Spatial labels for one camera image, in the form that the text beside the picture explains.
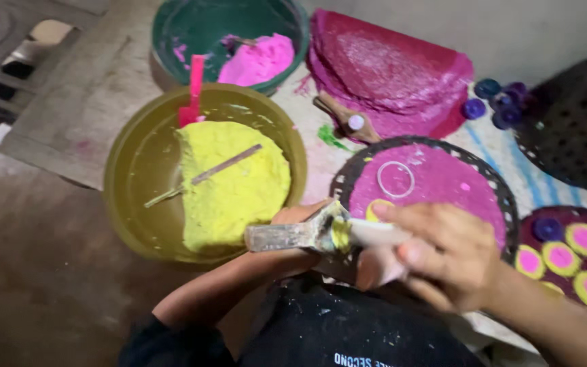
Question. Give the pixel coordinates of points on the person's black shirt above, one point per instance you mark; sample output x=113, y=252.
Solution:
x=324, y=331

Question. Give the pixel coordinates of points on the stack of magenta discs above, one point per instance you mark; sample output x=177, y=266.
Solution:
x=385, y=71

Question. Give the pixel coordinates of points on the dark magenta decorated disc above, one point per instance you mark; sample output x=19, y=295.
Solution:
x=543, y=216

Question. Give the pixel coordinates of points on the pink plastic scoop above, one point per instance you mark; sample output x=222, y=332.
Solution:
x=195, y=86

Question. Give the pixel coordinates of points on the white blue striped mat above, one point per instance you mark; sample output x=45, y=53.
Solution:
x=497, y=153

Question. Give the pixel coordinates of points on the dough-smeared small tool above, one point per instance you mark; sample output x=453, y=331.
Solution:
x=237, y=42

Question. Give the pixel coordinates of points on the black perforated round tray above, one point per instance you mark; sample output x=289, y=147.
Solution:
x=573, y=127

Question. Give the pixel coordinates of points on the wooden stamp tool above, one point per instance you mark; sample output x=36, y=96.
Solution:
x=349, y=121

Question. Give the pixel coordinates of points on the grey wooden board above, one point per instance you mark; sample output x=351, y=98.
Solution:
x=89, y=102

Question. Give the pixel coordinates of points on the black round woven tray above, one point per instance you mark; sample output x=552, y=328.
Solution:
x=342, y=173

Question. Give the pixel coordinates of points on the green dough smear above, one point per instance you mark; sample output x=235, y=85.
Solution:
x=330, y=136

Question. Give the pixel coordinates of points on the pink dough lump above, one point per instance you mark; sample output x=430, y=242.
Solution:
x=260, y=61

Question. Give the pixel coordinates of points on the white spatula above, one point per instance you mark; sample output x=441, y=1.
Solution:
x=375, y=232

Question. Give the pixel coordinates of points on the grey metal scraper tool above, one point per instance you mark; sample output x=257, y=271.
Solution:
x=283, y=237

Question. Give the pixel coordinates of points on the green plastic basin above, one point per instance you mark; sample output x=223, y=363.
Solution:
x=196, y=25

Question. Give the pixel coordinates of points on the olive plastic basin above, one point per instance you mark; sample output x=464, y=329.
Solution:
x=140, y=168

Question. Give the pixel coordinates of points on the thin metal stick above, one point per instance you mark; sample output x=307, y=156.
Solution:
x=222, y=166

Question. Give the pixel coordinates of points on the person's right hand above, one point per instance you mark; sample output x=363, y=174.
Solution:
x=456, y=250

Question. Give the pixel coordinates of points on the pink dough disc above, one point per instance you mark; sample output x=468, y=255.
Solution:
x=446, y=178

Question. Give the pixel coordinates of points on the yellow dough lump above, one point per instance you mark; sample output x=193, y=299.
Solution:
x=237, y=193

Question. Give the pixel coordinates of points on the group of yellow pink circles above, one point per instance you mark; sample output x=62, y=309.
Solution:
x=561, y=257

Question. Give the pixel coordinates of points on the yellow dough dab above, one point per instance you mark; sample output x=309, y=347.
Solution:
x=371, y=210

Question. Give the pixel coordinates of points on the person's left hand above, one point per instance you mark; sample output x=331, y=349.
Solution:
x=298, y=211

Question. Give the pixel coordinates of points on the grey metal grate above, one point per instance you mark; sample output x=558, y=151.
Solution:
x=3, y=46

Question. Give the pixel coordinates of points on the person's left fingers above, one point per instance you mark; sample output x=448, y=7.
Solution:
x=301, y=210

